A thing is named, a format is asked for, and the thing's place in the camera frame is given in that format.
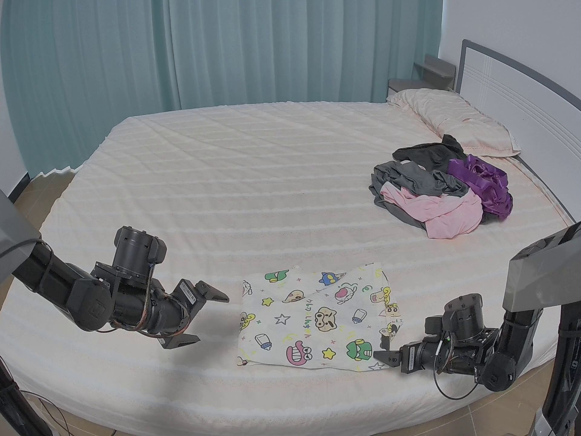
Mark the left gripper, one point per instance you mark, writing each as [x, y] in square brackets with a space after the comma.
[170, 314]

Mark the blue-green curtain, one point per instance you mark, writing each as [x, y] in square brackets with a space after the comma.
[227, 39]

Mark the dark grey garment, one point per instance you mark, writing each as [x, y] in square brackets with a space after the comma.
[417, 182]

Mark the cream pillow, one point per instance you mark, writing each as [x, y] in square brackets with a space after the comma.
[454, 116]

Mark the pink garment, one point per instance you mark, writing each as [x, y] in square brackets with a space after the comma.
[449, 218]

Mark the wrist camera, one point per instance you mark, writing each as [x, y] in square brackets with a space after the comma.
[156, 250]
[435, 325]

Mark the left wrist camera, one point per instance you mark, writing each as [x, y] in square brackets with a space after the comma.
[156, 250]

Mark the grey bedside table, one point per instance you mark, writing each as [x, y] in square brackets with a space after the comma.
[435, 68]

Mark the white printed pyjama top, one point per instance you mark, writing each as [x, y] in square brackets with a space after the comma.
[313, 316]

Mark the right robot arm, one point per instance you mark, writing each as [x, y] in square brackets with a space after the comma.
[526, 298]

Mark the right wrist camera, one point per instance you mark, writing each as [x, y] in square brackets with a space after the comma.
[435, 325]

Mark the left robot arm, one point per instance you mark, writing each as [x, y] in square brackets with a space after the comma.
[81, 298]

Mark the purple garment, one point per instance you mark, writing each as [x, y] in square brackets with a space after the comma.
[481, 180]

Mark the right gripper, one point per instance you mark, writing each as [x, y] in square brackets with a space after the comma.
[417, 357]

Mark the bed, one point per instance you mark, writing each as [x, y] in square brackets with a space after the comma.
[249, 175]

